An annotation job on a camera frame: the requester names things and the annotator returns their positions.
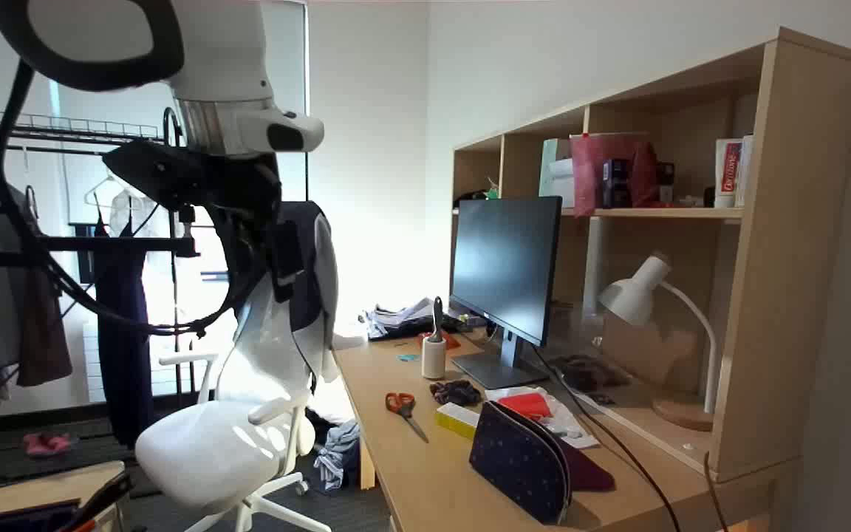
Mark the pile of clothes on desk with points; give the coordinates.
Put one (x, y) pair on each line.
(412, 319)

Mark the pink box on shelf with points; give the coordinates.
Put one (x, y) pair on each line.
(612, 173)

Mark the wooden shelf hutch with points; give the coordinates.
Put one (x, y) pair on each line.
(759, 266)

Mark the orange handled scissors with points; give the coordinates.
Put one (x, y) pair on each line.
(403, 405)

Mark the dark blue dotted bag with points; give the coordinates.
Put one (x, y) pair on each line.
(520, 462)

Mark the red item in plastic bag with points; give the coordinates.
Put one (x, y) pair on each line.
(545, 409)

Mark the dark jacket on chair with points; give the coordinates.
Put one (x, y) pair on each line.
(295, 251)

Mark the white office chair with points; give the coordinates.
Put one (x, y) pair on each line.
(241, 442)

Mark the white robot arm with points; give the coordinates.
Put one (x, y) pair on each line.
(214, 59)

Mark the yellow white box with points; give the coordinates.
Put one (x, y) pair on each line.
(462, 420)

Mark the white desk lamp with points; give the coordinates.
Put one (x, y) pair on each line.
(631, 298)

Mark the dark navy hanging garment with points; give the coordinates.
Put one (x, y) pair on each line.
(123, 340)

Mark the pink slippers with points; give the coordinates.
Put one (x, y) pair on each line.
(43, 445)

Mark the black computer monitor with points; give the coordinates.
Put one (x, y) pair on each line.
(502, 263)

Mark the black clothes rack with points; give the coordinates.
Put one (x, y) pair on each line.
(68, 136)

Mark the maroon pouch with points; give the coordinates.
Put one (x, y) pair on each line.
(583, 471)

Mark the white red box on shelf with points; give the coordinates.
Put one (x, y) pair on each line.
(730, 168)

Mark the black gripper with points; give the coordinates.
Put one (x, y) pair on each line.
(179, 176)

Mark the black scrunchie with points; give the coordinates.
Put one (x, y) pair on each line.
(455, 391)

